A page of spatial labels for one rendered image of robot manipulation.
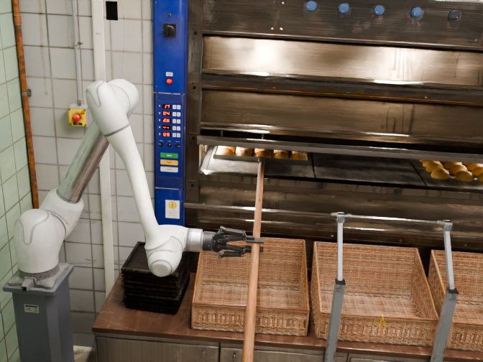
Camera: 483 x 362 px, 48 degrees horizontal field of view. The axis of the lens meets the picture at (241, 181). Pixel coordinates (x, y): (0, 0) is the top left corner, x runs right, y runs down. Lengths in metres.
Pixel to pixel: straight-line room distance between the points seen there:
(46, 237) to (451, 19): 1.99
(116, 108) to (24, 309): 0.90
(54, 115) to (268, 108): 1.09
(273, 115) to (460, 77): 0.90
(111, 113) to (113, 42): 0.84
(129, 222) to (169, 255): 1.12
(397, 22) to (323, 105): 0.51
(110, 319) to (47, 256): 0.66
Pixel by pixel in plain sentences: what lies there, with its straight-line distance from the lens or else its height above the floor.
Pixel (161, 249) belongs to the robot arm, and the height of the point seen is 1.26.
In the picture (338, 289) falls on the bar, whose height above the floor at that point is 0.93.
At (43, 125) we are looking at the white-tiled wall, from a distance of 2.97.
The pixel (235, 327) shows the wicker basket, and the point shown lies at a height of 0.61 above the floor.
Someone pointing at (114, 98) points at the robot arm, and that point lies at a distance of 1.97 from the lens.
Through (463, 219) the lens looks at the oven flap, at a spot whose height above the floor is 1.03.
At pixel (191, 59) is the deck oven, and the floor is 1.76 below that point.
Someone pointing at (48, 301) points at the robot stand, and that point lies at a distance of 2.29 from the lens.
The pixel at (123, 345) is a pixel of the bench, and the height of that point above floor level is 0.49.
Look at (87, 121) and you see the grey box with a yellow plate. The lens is 2.80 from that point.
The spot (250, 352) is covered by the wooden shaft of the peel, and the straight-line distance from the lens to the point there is 1.56.
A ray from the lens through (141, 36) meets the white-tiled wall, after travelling 2.71.
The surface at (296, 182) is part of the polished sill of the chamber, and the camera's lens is 2.81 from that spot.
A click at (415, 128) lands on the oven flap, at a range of 2.79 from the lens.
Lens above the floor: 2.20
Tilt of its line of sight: 22 degrees down
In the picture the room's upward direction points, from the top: 3 degrees clockwise
